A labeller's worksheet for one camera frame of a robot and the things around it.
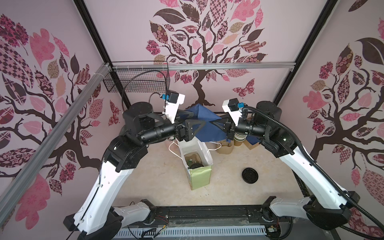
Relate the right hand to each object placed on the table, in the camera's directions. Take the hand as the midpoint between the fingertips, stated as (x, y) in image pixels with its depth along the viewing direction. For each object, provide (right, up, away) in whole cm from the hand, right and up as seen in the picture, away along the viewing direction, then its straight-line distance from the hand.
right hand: (213, 117), depth 55 cm
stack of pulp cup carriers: (+11, -17, +32) cm, 38 cm away
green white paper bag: (-5, -27, +12) cm, 30 cm away
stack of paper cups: (+20, -11, +36) cm, 43 cm away
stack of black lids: (+25, -32, +30) cm, 51 cm away
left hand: (-6, -2, -5) cm, 8 cm away
